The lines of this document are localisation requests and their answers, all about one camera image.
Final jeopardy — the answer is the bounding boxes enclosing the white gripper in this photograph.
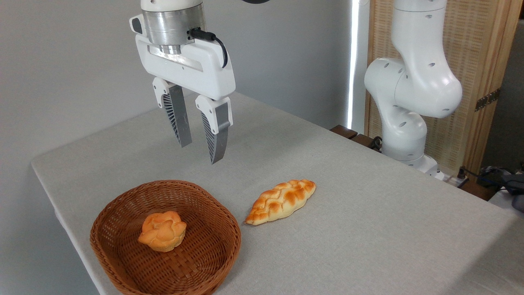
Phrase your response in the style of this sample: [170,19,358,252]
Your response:
[130,14,237,165]

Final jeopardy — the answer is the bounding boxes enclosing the dark grey bag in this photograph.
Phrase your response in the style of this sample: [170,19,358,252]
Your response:
[478,164,524,213]

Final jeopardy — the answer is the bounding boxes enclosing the white power strip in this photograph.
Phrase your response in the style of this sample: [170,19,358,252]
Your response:
[443,172,470,188]

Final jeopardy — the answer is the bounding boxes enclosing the round knotted bread roll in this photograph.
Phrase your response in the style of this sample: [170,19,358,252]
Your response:
[138,211,187,252]

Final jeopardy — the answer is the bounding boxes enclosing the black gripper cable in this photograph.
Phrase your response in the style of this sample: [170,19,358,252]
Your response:
[189,27,228,68]

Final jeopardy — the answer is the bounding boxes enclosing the metal screen hinge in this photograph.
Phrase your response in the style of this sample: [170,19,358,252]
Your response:
[475,88,501,112]

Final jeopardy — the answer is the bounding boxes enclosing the brown woven wicker basket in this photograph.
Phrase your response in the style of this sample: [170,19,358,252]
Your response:
[90,180,242,295]

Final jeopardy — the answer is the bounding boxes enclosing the long braided bread loaf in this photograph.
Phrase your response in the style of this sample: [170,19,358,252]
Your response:
[244,179,317,226]

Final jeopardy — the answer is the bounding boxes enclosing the dark brown wooden block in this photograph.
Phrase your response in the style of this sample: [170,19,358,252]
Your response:
[330,125,358,140]
[351,134,382,153]
[458,180,497,202]

